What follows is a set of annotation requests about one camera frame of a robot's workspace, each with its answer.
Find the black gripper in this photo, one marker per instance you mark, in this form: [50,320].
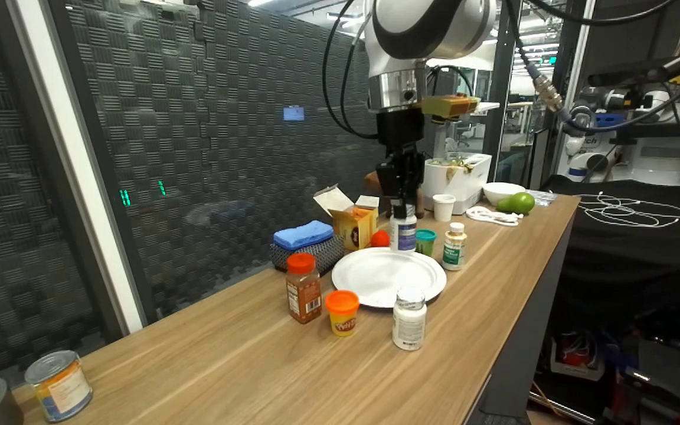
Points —
[401,168]

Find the white bowl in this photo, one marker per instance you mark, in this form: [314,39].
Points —
[496,191]

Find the white paper plate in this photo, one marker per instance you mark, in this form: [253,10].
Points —
[377,275]

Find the green tub teal lid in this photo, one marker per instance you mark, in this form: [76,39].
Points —
[425,242]

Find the red ball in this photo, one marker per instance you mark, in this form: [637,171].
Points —
[380,239]

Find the spice jar orange cap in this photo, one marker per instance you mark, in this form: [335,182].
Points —
[302,287]

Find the white paper cup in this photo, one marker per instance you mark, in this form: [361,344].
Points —
[441,207]

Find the wrist camera with tape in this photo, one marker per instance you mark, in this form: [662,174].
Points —
[449,108]

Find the white bucket with items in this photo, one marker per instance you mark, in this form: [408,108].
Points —
[458,178]

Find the yellow open cardboard box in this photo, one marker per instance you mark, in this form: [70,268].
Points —
[352,221]

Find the white bottle cream cap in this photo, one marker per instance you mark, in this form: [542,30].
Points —
[454,246]

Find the green fruit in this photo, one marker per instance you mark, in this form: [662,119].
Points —
[517,203]

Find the yellow tub orange lid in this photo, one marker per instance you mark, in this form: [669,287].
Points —
[341,307]

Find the labelled tin can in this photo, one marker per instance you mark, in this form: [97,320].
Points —
[59,386]

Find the blue folded cloth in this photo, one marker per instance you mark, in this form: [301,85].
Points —
[305,235]

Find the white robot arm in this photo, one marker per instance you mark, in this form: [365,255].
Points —
[401,37]

